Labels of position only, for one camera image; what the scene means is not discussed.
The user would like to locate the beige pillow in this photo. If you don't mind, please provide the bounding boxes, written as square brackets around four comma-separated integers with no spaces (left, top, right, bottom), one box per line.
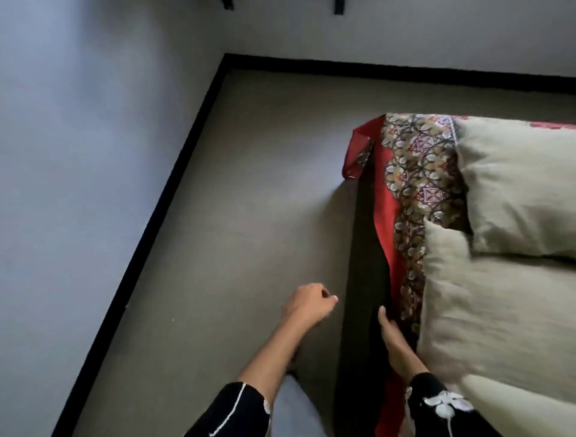
[416,219,576,406]
[453,116,576,261]

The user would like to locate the person's left forearm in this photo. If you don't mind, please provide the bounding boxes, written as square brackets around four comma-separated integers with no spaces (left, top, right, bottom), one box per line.
[237,317,311,402]

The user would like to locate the wooden wall shelf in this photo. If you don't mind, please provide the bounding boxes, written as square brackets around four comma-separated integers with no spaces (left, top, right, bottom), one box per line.
[220,0,346,16]

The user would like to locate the light grey jeans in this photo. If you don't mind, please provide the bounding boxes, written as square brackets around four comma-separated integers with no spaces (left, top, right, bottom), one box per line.
[269,373,329,437]

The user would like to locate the black floral blouse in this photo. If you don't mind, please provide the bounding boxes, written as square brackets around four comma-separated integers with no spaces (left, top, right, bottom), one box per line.
[184,372,500,437]

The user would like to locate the red patterned bedsheet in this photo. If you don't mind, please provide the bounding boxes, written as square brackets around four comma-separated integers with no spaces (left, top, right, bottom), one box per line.
[341,112,576,437]

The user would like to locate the person's right hand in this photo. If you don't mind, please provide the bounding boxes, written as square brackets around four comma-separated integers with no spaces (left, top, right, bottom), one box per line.
[377,306,428,379]

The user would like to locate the person's left hand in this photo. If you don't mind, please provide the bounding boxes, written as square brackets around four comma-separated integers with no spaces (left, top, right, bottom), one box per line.
[281,282,339,330]

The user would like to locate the person's right forearm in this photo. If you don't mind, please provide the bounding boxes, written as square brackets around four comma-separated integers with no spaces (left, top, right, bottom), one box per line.
[400,362,432,386]

